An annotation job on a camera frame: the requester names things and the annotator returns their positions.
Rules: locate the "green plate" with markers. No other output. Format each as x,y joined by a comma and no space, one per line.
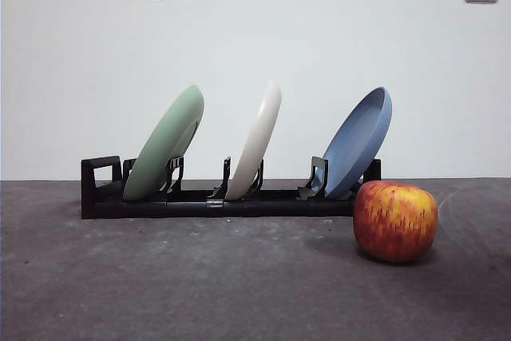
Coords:
159,149

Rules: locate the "red yellow apple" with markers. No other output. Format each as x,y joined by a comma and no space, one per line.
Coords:
395,221

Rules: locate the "white plate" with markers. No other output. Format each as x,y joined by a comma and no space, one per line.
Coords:
255,145

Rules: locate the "black plate rack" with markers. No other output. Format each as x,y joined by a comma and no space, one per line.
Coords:
179,210

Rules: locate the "blue plate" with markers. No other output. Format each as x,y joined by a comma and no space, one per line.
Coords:
355,149

